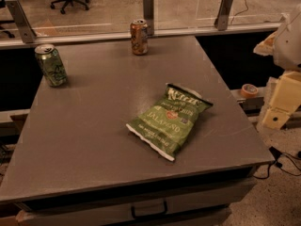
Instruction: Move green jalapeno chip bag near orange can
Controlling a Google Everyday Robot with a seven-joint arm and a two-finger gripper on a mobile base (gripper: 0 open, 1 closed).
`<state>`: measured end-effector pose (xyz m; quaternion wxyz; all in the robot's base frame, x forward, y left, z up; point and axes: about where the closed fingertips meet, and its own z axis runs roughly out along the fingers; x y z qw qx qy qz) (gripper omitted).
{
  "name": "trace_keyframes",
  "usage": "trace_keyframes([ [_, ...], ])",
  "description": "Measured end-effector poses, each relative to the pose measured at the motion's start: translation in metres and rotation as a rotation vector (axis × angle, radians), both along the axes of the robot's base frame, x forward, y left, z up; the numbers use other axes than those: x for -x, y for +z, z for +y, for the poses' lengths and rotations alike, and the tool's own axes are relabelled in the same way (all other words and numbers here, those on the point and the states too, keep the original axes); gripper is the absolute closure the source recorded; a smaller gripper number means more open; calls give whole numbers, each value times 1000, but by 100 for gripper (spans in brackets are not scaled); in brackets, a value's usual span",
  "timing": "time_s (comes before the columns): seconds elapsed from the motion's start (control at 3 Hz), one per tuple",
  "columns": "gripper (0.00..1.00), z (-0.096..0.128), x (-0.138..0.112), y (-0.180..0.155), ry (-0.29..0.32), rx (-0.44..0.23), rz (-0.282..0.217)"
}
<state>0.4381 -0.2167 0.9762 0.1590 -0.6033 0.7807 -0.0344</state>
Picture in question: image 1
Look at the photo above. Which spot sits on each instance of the right metal bracket post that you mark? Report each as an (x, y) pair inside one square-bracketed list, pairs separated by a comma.
[(222, 19)]

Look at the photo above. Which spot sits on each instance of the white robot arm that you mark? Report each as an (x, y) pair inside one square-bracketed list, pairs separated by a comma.
[(284, 46)]

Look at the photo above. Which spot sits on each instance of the green soda can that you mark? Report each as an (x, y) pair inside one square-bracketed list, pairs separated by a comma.
[(51, 65)]

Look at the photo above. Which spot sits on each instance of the grey table drawer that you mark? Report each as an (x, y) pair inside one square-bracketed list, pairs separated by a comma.
[(209, 206)]

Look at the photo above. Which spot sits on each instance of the orange tape roll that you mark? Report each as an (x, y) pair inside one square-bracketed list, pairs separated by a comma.
[(249, 91)]

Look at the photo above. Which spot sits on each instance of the green jalapeno chip bag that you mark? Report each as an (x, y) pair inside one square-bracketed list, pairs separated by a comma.
[(166, 125)]

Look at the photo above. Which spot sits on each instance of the orange soda can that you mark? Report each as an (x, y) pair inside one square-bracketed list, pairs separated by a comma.
[(139, 37)]

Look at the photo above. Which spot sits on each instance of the metal bracket post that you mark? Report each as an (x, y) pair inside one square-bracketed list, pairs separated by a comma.
[(25, 30), (148, 12), (222, 19)]

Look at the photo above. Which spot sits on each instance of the black drawer handle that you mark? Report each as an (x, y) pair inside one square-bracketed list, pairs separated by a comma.
[(149, 210)]

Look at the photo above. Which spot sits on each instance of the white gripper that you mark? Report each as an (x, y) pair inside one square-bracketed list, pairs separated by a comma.
[(291, 44)]

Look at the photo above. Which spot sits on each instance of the left metal bracket post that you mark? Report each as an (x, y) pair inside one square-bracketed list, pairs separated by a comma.
[(25, 30)]

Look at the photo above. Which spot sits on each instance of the middle metal bracket post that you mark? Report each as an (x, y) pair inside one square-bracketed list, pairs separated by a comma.
[(148, 12)]

